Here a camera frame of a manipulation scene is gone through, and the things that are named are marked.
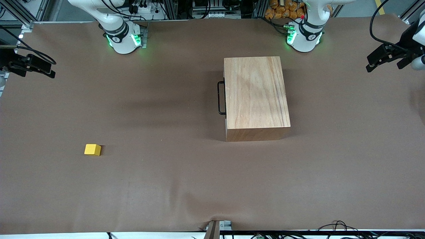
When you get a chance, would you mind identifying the yellow wooden block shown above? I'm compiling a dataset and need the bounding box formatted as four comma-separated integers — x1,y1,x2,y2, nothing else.
84,144,102,156

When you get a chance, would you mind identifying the wooden drawer cabinet box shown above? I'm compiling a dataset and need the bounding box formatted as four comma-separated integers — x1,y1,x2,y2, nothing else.
224,56,291,142

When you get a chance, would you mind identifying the pile of orange objects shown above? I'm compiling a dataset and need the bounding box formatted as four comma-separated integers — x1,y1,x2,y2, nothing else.
265,0,306,20

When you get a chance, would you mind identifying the white power strip with plugs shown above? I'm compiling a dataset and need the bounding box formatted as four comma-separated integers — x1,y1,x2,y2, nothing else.
128,0,168,21

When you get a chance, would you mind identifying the brown paper table cover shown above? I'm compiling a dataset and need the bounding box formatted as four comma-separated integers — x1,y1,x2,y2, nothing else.
0,13,425,235

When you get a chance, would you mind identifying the long white power strip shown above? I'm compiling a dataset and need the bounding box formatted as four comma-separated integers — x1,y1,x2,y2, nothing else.
192,11,230,19

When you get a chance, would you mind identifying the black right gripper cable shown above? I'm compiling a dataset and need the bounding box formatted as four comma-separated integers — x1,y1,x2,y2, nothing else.
0,26,57,65

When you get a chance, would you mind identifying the aluminium frame profile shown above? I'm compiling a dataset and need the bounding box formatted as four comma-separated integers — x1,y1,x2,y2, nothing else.
399,5,425,24
0,0,50,31

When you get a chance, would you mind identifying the metal table edge bracket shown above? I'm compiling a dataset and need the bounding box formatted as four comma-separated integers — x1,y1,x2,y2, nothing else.
205,220,232,239

